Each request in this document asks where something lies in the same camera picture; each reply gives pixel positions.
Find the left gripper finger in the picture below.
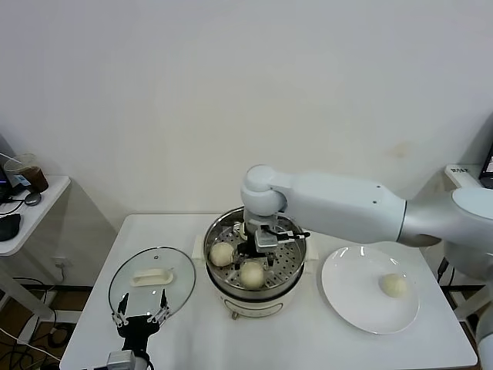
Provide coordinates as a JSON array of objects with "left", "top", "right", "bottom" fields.
[
  {"left": 111, "top": 292, "right": 130, "bottom": 327},
  {"left": 148, "top": 288, "right": 171, "bottom": 324}
]

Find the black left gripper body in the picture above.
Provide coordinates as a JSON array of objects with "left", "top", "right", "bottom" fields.
[{"left": 117, "top": 314, "right": 161, "bottom": 352}]

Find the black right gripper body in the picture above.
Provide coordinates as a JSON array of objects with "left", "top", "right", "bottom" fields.
[{"left": 235, "top": 239, "right": 273, "bottom": 266}]

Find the glass pot lid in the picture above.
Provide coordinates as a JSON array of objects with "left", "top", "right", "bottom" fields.
[{"left": 108, "top": 246, "right": 196, "bottom": 321}]

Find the black computer mouse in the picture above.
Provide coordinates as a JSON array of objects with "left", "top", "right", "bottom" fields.
[{"left": 0, "top": 214, "right": 22, "bottom": 243}]

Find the stainless steel steamer basket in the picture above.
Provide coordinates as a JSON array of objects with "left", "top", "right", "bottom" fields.
[{"left": 191, "top": 205, "right": 320, "bottom": 304}]

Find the white round plate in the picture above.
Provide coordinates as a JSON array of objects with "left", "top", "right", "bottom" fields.
[{"left": 316, "top": 246, "right": 421, "bottom": 335}]

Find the white side table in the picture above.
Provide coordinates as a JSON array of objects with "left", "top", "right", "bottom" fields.
[
  {"left": 442, "top": 164, "right": 493, "bottom": 328},
  {"left": 0, "top": 175, "right": 73, "bottom": 345}
]

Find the clear iced coffee cup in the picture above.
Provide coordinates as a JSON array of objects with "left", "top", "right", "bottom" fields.
[{"left": 3, "top": 153, "right": 50, "bottom": 193}]

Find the black laptop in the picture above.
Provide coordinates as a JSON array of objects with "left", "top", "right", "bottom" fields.
[{"left": 478, "top": 143, "right": 493, "bottom": 190}]

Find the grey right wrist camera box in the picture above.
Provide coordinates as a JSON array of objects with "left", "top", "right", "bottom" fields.
[{"left": 253, "top": 227, "right": 281, "bottom": 250}]

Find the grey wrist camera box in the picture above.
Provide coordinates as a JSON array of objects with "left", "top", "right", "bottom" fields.
[
  {"left": 107, "top": 349, "right": 136, "bottom": 368},
  {"left": 253, "top": 227, "right": 281, "bottom": 250}
]

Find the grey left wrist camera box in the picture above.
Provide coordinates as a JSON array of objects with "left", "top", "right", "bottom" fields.
[{"left": 107, "top": 349, "right": 136, "bottom": 368}]

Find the black floor cable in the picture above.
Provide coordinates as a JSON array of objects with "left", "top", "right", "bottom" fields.
[{"left": 13, "top": 276, "right": 59, "bottom": 336}]

